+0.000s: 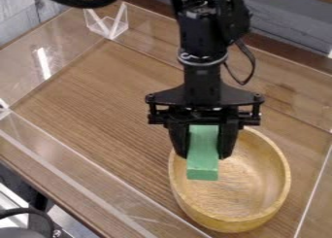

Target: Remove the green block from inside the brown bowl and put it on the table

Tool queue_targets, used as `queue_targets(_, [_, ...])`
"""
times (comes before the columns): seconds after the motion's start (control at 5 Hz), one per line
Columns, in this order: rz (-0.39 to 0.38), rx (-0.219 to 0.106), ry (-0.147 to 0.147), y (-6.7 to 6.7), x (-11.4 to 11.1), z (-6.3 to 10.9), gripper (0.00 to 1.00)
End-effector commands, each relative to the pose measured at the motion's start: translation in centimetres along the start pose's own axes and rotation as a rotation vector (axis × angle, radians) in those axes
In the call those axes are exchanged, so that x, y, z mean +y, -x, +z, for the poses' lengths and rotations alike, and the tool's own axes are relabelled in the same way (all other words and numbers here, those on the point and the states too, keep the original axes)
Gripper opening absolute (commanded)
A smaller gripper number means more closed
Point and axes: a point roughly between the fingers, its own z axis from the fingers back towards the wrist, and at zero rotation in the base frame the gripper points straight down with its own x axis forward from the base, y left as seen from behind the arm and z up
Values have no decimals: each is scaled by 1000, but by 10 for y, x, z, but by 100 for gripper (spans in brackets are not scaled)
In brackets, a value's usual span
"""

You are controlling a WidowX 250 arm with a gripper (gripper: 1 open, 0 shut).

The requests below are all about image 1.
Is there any black device with screw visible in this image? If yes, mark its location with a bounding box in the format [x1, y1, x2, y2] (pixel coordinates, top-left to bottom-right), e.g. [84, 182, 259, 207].
[27, 209, 63, 238]

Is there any clear acrylic tray wall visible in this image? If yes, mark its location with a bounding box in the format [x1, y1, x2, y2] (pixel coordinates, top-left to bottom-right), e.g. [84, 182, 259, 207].
[0, 99, 212, 238]

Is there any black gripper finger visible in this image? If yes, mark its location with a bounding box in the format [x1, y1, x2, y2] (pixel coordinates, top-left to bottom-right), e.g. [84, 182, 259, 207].
[167, 120, 190, 158]
[216, 119, 239, 159]

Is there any black cable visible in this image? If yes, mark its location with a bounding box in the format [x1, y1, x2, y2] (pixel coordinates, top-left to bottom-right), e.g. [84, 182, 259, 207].
[0, 207, 54, 238]

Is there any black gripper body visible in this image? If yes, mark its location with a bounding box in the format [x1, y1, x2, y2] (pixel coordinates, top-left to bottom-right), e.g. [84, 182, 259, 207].
[146, 55, 264, 127]

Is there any green rectangular block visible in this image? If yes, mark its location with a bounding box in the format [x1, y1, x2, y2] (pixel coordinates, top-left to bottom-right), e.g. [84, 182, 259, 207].
[187, 125, 219, 181]

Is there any brown wooden bowl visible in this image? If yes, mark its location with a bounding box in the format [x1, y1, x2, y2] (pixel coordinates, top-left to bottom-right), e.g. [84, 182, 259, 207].
[168, 127, 292, 233]

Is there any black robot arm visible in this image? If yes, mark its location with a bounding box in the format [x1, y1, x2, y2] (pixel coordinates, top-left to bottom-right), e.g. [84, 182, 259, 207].
[146, 0, 264, 159]

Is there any clear acrylic corner bracket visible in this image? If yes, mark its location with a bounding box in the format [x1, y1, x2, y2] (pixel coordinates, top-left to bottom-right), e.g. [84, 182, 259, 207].
[83, 3, 128, 40]

